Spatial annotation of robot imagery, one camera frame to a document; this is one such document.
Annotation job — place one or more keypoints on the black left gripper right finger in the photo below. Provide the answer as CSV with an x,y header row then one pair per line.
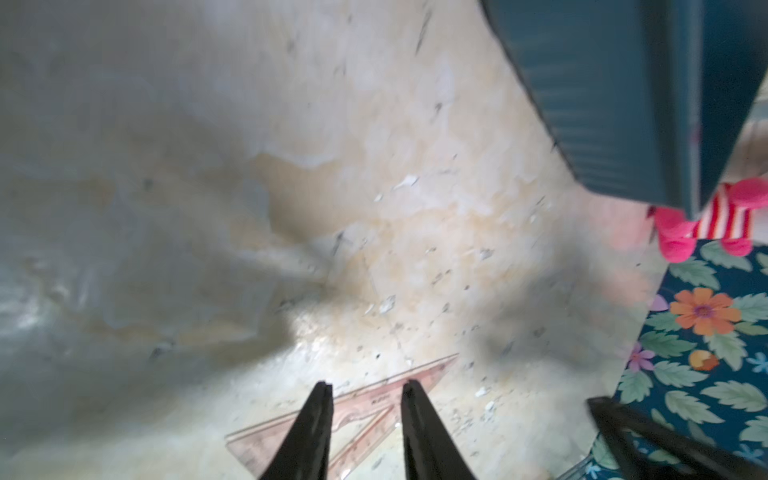
x,y
429,451

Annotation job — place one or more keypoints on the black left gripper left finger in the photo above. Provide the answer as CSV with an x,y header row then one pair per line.
x,y
304,453

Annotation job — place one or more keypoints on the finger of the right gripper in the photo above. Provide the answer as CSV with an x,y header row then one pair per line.
x,y
697,460

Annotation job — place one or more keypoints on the brown triangle ruler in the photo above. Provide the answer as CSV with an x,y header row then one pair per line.
x,y
376,406

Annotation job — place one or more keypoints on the teal plastic storage box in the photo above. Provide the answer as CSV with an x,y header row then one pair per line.
x,y
645,100

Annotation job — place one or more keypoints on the pink white plush doll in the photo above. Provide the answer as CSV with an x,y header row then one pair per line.
x,y
736,217

